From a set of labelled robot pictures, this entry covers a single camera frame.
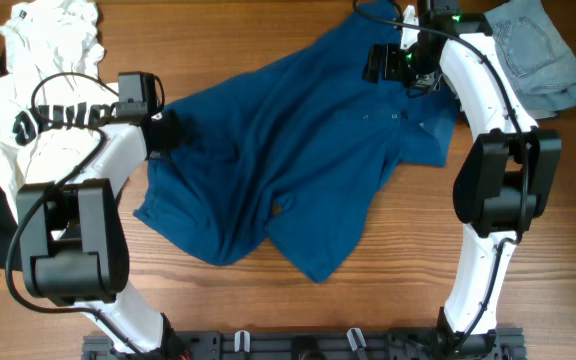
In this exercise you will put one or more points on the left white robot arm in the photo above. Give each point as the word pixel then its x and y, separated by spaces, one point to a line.
pixel 69 253

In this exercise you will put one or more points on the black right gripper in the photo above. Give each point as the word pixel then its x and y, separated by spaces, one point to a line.
pixel 395 67

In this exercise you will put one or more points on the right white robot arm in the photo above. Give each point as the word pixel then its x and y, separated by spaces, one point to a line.
pixel 505 180

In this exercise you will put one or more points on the teal blue polo shirt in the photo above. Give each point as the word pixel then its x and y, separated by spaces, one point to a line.
pixel 293 153

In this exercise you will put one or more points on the light blue folded jeans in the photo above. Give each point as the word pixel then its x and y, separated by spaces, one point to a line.
pixel 538 63

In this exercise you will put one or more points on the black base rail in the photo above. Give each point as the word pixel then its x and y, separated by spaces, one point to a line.
pixel 398 343

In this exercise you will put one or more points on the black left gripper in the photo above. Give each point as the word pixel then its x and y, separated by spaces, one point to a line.
pixel 172 117

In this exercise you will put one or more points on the white t-shirt black lettering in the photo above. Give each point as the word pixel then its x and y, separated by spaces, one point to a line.
pixel 50 95

